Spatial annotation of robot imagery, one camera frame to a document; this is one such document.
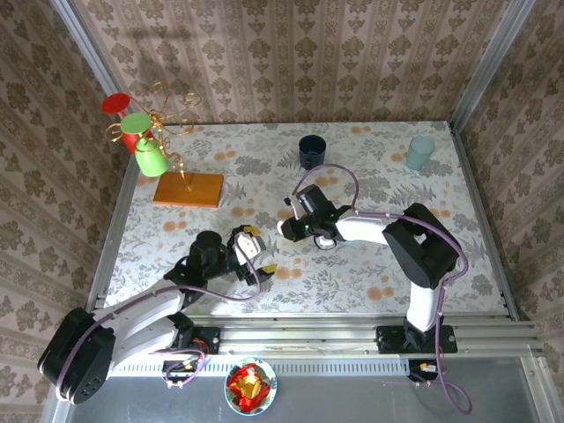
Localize dark blue cup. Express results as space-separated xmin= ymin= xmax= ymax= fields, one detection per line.
xmin=298 ymin=134 xmax=328 ymax=171

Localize floral patterned tablecloth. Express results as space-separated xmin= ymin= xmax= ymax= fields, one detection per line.
xmin=105 ymin=121 xmax=508 ymax=317

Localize green plastic cup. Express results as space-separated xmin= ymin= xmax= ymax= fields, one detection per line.
xmin=121 ymin=112 xmax=171 ymax=178

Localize red gold foil candies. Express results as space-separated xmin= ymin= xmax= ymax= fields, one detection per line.
xmin=227 ymin=364 xmax=271 ymax=404

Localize black connector box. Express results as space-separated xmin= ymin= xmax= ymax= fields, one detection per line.
xmin=407 ymin=359 xmax=442 ymax=383
xmin=161 ymin=359 xmax=204 ymax=383

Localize light blue translucent cup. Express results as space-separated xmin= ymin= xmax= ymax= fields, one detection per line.
xmin=404 ymin=135 xmax=437 ymax=172

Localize white blue rimmed bowl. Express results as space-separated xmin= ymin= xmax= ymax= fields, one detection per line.
xmin=224 ymin=356 xmax=278 ymax=416

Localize red plastic cup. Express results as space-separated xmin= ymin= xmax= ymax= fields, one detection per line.
xmin=101 ymin=93 xmax=156 ymax=155

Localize thin black cable loop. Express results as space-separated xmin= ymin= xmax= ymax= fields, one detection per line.
xmin=311 ymin=233 xmax=337 ymax=252

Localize gold wire stand wooden base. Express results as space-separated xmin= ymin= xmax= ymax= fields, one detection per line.
xmin=104 ymin=81 xmax=226 ymax=209

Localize aluminium mounting rail frame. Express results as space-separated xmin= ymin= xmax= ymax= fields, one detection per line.
xmin=61 ymin=313 xmax=545 ymax=356

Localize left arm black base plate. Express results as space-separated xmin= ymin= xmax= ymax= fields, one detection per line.
xmin=175 ymin=325 xmax=221 ymax=356

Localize aluminium table side rail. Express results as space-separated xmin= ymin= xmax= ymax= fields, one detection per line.
xmin=82 ymin=152 xmax=141 ymax=325
xmin=449 ymin=122 xmax=528 ymax=321

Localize slotted grey cable duct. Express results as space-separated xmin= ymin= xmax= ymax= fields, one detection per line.
xmin=109 ymin=357 xmax=413 ymax=378

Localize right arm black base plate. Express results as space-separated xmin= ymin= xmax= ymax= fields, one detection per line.
xmin=376 ymin=324 xmax=458 ymax=354

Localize aluminium frame post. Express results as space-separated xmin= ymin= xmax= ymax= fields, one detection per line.
xmin=447 ymin=0 xmax=538 ymax=131
xmin=49 ymin=0 xmax=136 ymax=160

